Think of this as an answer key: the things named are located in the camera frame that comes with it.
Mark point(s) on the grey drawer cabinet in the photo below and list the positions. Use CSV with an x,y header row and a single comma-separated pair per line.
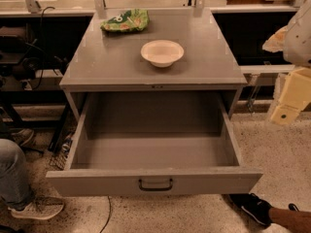
x,y
113,62

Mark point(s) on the wire basket with cans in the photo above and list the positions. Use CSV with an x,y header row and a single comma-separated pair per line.
x,y
58,159

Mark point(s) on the bare lower leg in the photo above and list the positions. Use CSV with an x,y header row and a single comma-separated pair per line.
x,y
295,221

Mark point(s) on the white bowl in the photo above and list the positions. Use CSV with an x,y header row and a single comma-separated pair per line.
x,y
162,53

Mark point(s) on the dark machinery on shelf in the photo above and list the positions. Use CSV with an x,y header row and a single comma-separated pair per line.
x,y
24,56

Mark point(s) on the grey top drawer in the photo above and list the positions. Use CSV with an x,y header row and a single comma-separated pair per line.
x,y
154,143

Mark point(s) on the white sneaker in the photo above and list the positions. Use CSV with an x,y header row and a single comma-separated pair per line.
x,y
23,137
40,208

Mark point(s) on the black sneaker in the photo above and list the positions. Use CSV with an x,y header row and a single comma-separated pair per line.
x,y
253,206

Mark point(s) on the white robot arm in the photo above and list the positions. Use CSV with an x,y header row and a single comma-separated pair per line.
x,y
294,41

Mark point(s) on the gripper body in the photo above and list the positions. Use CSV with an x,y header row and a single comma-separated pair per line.
x,y
299,44

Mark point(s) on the green chip bag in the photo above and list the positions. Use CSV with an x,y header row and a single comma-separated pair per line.
x,y
134,20

